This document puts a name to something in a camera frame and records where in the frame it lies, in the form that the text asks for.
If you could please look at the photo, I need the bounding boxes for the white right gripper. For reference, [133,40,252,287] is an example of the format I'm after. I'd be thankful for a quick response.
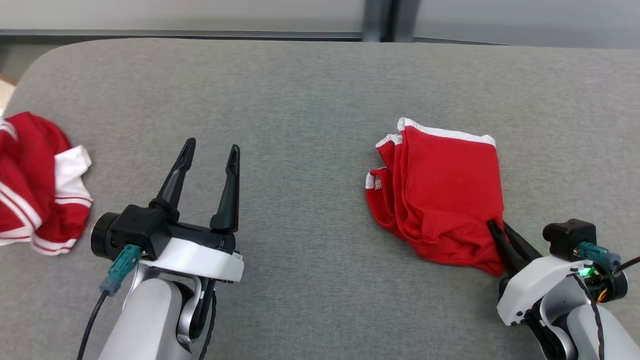
[487,220,582,327]

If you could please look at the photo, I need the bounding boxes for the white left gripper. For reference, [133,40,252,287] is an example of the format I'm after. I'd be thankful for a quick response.
[139,138,245,284]

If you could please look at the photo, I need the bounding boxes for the red shorts white trim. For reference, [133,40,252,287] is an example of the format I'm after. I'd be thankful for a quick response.
[364,117,507,278]

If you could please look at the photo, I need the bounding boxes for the red shirt white sleeves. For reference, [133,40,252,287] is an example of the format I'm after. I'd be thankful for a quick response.
[0,111,95,257]

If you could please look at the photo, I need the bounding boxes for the teal right camera connector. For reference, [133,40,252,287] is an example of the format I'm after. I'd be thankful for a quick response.
[574,241,623,272]

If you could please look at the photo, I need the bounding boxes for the teal camera connector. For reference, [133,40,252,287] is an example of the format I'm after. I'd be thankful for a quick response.
[98,243,143,297]
[574,241,623,272]

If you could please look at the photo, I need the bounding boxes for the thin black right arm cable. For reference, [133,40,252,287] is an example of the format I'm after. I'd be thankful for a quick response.
[569,272,607,360]

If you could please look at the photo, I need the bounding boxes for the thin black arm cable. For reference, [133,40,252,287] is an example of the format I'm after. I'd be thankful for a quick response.
[569,272,607,360]
[199,290,219,360]

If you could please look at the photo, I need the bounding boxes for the teal left camera connector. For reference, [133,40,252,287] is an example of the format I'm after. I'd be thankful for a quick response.
[98,243,143,297]

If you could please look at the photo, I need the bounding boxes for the black right camera cable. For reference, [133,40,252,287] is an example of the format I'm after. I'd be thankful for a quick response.
[612,255,640,275]

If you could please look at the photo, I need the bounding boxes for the black camera cable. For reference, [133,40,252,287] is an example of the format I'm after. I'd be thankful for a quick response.
[76,290,110,360]
[612,255,640,275]

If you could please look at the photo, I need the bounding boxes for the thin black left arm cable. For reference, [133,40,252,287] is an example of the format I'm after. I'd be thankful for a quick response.
[199,290,219,360]

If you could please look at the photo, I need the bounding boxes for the black left camera cable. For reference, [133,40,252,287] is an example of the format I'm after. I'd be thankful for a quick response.
[76,290,110,360]

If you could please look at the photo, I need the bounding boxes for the dark vertical partition frame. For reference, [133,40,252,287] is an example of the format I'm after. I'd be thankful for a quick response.
[362,0,422,44]

